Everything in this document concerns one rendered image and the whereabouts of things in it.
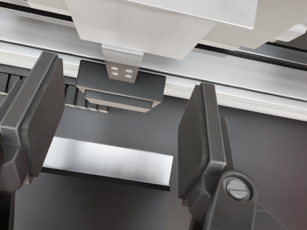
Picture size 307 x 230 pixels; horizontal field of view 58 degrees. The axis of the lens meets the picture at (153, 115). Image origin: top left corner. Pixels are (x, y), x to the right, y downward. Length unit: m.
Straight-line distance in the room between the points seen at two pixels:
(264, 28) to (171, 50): 0.08
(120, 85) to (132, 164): 0.20
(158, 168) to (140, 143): 0.50
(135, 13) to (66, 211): 0.13
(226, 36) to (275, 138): 0.64
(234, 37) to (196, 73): 0.27
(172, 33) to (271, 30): 0.06
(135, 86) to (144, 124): 0.32
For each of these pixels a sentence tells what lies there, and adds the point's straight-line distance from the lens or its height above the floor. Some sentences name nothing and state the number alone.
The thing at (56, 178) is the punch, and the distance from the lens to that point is 0.19.
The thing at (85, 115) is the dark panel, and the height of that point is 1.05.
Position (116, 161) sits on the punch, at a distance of 0.19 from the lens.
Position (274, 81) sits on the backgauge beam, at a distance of 0.50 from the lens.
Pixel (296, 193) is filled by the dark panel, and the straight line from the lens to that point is 0.85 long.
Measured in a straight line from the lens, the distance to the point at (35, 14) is 0.22.
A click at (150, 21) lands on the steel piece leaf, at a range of 0.17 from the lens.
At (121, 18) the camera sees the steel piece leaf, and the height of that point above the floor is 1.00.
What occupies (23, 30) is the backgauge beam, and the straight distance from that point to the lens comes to 0.47.
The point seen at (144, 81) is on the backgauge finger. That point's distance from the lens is 0.38.
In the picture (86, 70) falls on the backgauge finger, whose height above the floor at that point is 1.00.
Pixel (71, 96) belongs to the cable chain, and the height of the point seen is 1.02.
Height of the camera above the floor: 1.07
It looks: 4 degrees down
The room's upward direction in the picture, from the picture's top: 170 degrees counter-clockwise
